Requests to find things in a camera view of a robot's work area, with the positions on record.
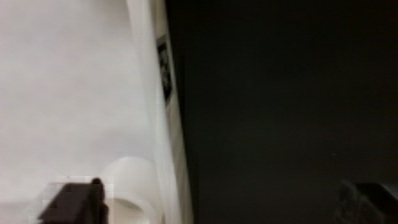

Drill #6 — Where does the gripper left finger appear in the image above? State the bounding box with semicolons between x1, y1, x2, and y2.
40;178;109;224

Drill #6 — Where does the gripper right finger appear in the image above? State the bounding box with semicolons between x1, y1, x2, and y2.
338;181;398;224

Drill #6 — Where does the white square tabletop part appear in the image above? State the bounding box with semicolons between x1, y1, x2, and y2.
0;0;195;224

